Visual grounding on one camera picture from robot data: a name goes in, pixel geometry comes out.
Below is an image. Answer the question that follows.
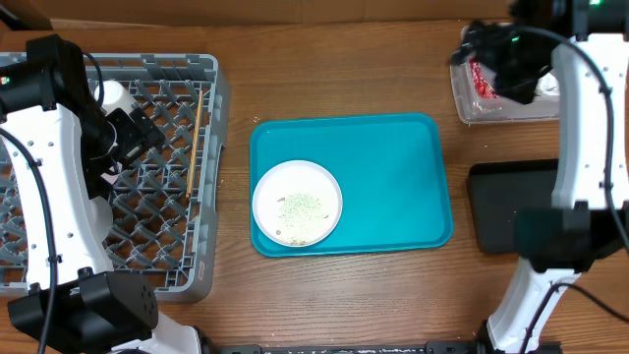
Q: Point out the white tissue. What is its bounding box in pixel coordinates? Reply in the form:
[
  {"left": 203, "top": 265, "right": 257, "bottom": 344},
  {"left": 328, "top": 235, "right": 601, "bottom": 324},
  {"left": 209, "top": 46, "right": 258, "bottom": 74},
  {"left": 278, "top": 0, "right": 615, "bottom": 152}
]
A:
[{"left": 536, "top": 73, "right": 560, "bottom": 96}]

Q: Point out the red snack wrapper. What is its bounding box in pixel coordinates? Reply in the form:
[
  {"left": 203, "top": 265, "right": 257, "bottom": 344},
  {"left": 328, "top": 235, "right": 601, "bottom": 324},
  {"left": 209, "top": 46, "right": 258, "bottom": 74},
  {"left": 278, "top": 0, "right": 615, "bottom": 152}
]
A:
[{"left": 469, "top": 59, "right": 498, "bottom": 99}]

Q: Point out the white paper cup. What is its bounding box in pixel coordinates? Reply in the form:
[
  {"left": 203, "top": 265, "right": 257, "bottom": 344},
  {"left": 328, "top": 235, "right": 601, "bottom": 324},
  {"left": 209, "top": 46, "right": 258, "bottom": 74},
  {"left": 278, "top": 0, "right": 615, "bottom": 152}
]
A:
[{"left": 102, "top": 81, "right": 137, "bottom": 114}]

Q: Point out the wooden chopstick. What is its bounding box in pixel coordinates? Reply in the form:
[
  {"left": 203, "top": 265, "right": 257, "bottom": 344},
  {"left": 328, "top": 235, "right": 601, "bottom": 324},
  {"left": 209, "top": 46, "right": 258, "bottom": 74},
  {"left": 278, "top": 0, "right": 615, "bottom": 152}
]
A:
[{"left": 186, "top": 89, "right": 203, "bottom": 199}]

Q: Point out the white plate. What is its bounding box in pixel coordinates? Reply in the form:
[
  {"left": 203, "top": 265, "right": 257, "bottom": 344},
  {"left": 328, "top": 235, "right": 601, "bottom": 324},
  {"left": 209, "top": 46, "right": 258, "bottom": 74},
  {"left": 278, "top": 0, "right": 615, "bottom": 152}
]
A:
[{"left": 252, "top": 160, "right": 343, "bottom": 248}]

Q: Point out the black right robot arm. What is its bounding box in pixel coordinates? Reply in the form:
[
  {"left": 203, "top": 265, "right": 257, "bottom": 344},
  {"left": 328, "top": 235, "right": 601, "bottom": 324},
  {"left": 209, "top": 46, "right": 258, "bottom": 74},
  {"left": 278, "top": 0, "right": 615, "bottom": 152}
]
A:
[{"left": 426, "top": 0, "right": 628, "bottom": 353}]

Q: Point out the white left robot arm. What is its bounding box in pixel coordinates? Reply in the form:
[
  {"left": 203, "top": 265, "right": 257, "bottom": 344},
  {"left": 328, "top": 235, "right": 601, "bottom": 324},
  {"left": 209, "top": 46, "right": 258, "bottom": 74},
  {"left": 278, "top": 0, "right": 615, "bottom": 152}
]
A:
[{"left": 1, "top": 34, "right": 214, "bottom": 353}]

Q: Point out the grey dishwasher rack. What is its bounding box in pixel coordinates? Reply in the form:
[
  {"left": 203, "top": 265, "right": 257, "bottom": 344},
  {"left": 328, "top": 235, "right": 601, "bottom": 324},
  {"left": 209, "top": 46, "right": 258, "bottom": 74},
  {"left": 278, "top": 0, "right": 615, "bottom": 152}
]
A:
[{"left": 1, "top": 53, "right": 231, "bottom": 302}]

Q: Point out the clear plastic bin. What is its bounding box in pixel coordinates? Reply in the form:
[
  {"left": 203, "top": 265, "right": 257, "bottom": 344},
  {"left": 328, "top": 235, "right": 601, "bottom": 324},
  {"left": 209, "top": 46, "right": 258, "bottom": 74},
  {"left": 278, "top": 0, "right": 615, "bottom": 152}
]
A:
[{"left": 459, "top": 24, "right": 561, "bottom": 122}]

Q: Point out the black plastic tray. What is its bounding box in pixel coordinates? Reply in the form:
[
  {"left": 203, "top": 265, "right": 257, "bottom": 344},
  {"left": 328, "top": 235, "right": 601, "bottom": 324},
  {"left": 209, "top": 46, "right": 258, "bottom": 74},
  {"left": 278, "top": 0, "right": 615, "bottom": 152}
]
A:
[{"left": 467, "top": 159, "right": 558, "bottom": 254}]

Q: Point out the blue serving tray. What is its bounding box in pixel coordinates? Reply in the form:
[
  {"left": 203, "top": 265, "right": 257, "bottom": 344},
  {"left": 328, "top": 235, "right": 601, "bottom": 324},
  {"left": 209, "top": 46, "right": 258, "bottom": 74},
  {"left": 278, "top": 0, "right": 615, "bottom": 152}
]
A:
[{"left": 250, "top": 113, "right": 454, "bottom": 258}]

